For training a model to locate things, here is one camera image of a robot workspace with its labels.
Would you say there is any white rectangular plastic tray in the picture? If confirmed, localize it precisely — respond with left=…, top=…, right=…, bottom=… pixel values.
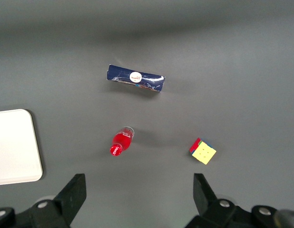
left=0, top=109, right=43, bottom=186

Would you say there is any colourful puzzle cube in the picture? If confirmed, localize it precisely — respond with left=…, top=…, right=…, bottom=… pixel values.
left=189, top=137, right=217, bottom=165

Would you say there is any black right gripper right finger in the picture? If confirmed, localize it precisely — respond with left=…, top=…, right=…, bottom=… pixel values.
left=185, top=173, right=281, bottom=228

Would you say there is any dark blue carton box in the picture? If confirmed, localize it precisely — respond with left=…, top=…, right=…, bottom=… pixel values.
left=106, top=64, right=166, bottom=94

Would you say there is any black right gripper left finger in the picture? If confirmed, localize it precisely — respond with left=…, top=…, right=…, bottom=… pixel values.
left=0, top=173, right=87, bottom=228

